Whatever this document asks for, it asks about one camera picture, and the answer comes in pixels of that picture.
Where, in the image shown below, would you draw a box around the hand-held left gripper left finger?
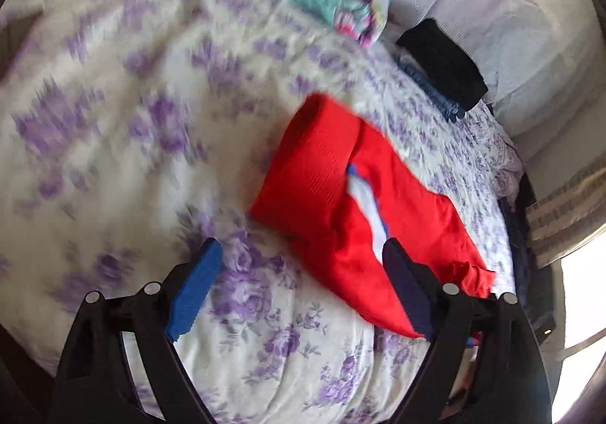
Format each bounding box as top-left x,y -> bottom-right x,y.
50,237 -> 224,424

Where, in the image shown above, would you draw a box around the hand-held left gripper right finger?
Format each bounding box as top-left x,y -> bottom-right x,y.
381,238 -> 554,424

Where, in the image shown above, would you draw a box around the red blue white pants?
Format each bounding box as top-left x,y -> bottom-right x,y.
248,92 -> 497,340

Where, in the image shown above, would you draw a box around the dark navy garment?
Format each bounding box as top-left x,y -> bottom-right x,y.
502,197 -> 554,340

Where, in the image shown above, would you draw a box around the purple floral bed cover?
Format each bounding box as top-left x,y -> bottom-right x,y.
0,0 -> 526,424

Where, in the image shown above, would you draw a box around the beige checked curtain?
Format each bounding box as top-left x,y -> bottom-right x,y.
525,168 -> 606,269

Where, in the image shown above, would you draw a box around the folded blue jeans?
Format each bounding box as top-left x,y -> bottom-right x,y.
395,55 -> 467,122

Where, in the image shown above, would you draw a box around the folded black garment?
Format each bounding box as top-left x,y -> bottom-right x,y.
395,18 -> 488,112

